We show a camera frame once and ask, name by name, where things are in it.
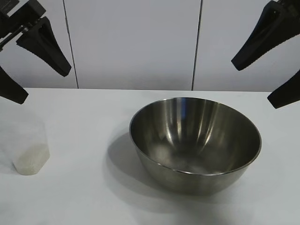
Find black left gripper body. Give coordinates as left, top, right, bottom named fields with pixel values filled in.
left=0, top=0, right=46, bottom=51

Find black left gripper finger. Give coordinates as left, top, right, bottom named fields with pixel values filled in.
left=15, top=16, right=72, bottom=77
left=0, top=66, right=30, bottom=105

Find stainless steel mixing bowl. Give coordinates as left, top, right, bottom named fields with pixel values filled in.
left=129, top=97, right=263, bottom=195

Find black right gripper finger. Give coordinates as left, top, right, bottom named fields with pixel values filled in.
left=230, top=0, right=300, bottom=71
left=267, top=68, right=300, bottom=110

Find clear plastic measuring cup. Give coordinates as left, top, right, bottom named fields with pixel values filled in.
left=0, top=110, right=51, bottom=176

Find white rice grains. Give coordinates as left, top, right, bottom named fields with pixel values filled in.
left=12, top=142, right=51, bottom=176

